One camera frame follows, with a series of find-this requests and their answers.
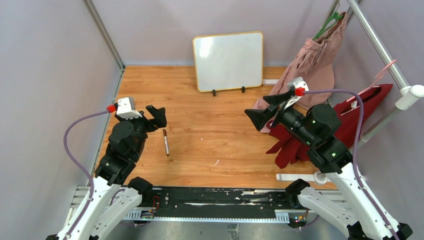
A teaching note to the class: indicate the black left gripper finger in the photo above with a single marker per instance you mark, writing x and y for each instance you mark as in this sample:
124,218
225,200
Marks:
158,114
150,126

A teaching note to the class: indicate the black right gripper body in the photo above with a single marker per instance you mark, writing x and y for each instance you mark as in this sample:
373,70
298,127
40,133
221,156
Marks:
290,119

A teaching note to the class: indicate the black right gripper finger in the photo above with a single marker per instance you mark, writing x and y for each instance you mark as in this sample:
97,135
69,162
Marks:
260,117
277,99

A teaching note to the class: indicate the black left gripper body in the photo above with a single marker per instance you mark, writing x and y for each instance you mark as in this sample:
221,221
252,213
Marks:
139,122

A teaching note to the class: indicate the white marker pen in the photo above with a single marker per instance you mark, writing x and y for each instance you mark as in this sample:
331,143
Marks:
166,142

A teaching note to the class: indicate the yellow framed whiteboard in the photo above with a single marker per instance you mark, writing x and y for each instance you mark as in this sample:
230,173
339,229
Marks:
228,61

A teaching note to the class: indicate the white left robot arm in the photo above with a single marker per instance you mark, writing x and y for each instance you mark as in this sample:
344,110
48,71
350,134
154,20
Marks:
107,202

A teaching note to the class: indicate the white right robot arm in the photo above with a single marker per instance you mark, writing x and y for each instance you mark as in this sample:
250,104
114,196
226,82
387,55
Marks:
366,218

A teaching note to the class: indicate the white whiteboard eraser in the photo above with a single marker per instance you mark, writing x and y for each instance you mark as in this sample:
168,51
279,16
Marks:
269,82

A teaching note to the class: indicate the pink hanging garment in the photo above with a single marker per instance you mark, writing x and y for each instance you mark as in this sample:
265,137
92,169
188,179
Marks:
314,61

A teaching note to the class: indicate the red hanging garment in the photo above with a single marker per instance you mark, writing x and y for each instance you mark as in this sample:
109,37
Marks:
290,150

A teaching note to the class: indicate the pink clothes hanger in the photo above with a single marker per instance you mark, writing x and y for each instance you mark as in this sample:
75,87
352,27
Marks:
377,78

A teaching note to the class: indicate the green clothes hanger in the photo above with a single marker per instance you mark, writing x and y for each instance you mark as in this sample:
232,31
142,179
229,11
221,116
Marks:
331,21

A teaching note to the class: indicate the metal clothes rack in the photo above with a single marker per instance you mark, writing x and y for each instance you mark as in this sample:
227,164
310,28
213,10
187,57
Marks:
394,157

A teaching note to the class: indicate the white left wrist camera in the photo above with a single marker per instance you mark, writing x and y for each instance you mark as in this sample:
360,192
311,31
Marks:
126,109

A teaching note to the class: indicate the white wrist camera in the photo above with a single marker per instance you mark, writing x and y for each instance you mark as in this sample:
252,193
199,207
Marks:
297,88
126,109

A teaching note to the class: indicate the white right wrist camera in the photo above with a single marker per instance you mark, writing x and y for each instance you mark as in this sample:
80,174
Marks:
297,88

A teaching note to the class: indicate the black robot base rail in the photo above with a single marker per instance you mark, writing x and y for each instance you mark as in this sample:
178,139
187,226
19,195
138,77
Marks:
217,205

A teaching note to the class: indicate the aluminium corner frame post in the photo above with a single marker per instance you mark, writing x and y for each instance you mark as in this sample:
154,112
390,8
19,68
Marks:
93,12

